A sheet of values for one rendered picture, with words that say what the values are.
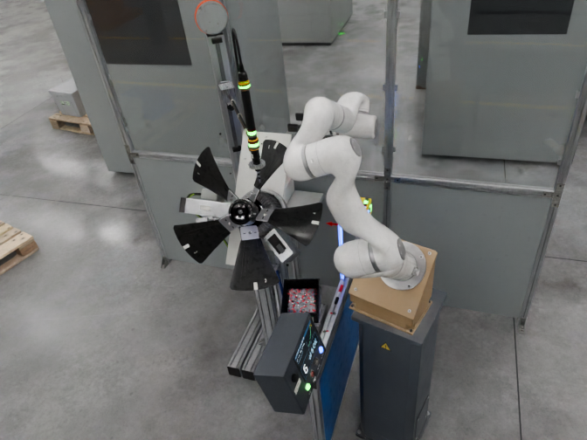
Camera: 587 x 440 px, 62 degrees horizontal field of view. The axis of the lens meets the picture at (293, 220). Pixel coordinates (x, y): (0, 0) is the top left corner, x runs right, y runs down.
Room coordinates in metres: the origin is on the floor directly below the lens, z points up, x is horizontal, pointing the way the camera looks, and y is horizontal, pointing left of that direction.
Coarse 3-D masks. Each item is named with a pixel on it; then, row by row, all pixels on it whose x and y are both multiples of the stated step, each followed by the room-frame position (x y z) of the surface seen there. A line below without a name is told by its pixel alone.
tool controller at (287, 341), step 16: (288, 320) 1.10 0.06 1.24; (304, 320) 1.08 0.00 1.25; (272, 336) 1.05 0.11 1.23; (288, 336) 1.03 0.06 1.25; (304, 336) 1.03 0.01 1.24; (320, 336) 1.10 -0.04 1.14; (272, 352) 0.98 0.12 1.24; (288, 352) 0.96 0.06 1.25; (304, 352) 0.99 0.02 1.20; (256, 368) 0.93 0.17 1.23; (272, 368) 0.92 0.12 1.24; (288, 368) 0.91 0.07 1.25; (272, 384) 0.89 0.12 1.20; (288, 384) 0.87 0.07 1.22; (304, 384) 0.92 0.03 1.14; (272, 400) 0.89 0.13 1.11; (288, 400) 0.87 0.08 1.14; (304, 400) 0.89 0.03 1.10
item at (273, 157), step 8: (264, 144) 2.04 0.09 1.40; (272, 144) 1.99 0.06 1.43; (280, 144) 1.95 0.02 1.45; (264, 152) 2.01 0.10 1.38; (272, 152) 1.95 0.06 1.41; (280, 152) 1.91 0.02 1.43; (264, 160) 1.97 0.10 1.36; (272, 160) 1.91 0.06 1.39; (280, 160) 1.87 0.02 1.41; (264, 168) 1.91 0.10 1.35; (272, 168) 1.87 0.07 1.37; (264, 176) 1.87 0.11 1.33; (256, 184) 1.89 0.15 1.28
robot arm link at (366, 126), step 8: (360, 112) 1.62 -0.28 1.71; (360, 120) 1.60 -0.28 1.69; (368, 120) 1.59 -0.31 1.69; (376, 120) 1.61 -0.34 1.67; (352, 128) 1.59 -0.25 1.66; (360, 128) 1.58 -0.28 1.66; (368, 128) 1.57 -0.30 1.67; (376, 128) 1.61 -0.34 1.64; (352, 136) 1.60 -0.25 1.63; (360, 136) 1.59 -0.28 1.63; (368, 136) 1.57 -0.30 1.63
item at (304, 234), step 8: (288, 208) 1.81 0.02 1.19; (296, 208) 1.79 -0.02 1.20; (304, 208) 1.78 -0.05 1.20; (312, 208) 1.77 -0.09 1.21; (320, 208) 1.75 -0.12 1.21; (272, 216) 1.77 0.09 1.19; (280, 216) 1.76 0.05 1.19; (288, 216) 1.75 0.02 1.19; (296, 216) 1.74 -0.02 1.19; (304, 216) 1.73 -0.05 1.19; (312, 216) 1.72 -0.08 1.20; (320, 216) 1.71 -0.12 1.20; (272, 224) 1.71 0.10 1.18; (280, 224) 1.70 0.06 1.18; (288, 224) 1.70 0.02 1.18; (296, 224) 1.69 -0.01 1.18; (304, 224) 1.68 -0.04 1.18; (312, 224) 1.68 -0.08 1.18; (288, 232) 1.66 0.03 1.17; (296, 232) 1.65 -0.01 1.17; (304, 232) 1.65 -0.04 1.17; (312, 232) 1.64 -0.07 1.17; (304, 240) 1.61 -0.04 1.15
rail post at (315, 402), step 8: (312, 392) 1.16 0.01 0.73; (320, 392) 1.16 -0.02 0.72; (312, 400) 1.15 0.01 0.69; (320, 400) 1.16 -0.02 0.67; (312, 408) 1.15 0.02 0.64; (320, 408) 1.15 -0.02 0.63; (312, 416) 1.15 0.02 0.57; (320, 416) 1.14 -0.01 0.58; (320, 424) 1.14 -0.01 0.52; (320, 432) 1.14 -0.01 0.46
